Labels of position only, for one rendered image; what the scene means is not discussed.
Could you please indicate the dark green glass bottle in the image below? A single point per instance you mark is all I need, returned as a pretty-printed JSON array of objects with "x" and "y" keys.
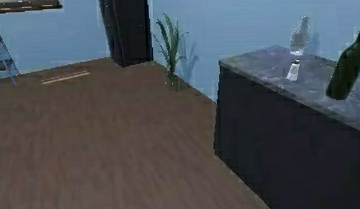
[{"x": 348, "y": 70}]

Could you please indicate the green house plant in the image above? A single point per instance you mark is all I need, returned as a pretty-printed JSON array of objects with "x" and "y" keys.
[{"x": 171, "y": 49}]

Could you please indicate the clear glass bottle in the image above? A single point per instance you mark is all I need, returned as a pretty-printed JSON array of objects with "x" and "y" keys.
[{"x": 298, "y": 45}]

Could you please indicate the dark counter with marble top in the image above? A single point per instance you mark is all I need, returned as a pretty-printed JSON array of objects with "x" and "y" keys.
[{"x": 289, "y": 148}]

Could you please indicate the dark framed wall picture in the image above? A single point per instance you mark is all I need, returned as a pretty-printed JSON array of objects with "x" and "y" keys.
[{"x": 26, "y": 4}]

